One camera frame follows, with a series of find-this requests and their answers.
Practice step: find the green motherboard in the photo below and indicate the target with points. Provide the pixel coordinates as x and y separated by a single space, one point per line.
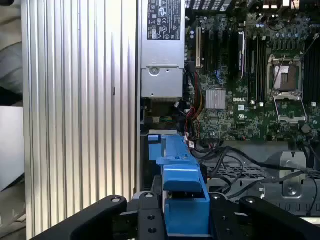
225 120

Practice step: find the open black PC case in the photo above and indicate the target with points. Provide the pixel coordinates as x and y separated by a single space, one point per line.
275 152

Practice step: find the grey metal disk bay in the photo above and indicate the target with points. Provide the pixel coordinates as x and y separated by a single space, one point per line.
287 182

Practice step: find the CPU socket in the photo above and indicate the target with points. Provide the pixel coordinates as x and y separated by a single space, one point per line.
271 75

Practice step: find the round grey board component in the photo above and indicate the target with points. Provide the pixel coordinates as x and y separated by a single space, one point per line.
306 128

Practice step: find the silver finned chipset heatsink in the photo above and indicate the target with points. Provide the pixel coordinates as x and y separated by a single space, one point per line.
215 99

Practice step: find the hard disk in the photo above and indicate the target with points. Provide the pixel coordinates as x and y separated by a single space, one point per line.
182 180

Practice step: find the silver power supply unit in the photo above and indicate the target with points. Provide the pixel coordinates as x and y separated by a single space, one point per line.
162 77

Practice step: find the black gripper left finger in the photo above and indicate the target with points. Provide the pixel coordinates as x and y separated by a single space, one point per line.
82 222

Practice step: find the long black expansion slot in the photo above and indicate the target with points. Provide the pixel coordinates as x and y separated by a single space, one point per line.
236 55

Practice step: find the thin metal locking lever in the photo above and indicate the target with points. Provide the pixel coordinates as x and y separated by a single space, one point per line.
311 43
279 71

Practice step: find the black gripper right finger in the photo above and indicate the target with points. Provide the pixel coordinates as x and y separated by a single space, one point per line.
275 220

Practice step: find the metal socket cover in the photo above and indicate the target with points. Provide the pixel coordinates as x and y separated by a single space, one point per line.
290 119

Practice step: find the black RAM slot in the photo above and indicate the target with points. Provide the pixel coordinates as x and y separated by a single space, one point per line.
261 70
311 75
253 70

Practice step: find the white flat box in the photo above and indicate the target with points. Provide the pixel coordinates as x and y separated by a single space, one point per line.
10 150

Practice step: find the white expansion slot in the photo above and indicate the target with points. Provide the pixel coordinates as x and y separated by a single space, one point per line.
198 47

